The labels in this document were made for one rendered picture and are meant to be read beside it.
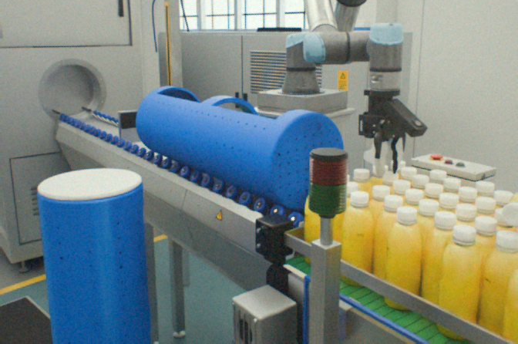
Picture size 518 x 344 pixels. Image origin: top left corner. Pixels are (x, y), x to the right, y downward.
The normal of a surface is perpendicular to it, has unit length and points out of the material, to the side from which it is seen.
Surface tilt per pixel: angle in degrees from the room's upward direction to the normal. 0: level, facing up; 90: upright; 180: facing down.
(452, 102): 90
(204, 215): 70
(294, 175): 90
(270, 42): 90
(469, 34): 90
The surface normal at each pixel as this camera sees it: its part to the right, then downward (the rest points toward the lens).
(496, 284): -0.65, 0.17
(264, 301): 0.00, -0.97
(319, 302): -0.79, 0.14
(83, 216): 0.19, 0.22
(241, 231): -0.75, -0.20
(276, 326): 0.61, 0.18
